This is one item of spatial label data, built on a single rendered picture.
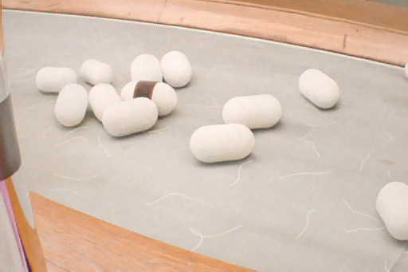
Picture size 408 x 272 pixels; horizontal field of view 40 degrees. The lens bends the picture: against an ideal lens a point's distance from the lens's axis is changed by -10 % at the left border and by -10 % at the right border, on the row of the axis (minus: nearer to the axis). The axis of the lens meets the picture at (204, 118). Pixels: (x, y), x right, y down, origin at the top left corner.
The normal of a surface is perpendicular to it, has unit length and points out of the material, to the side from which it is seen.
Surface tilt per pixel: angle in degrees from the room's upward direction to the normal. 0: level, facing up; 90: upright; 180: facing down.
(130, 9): 45
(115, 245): 0
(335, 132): 0
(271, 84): 0
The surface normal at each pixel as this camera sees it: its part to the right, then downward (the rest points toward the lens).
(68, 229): -0.02, -0.90
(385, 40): -0.36, -0.36
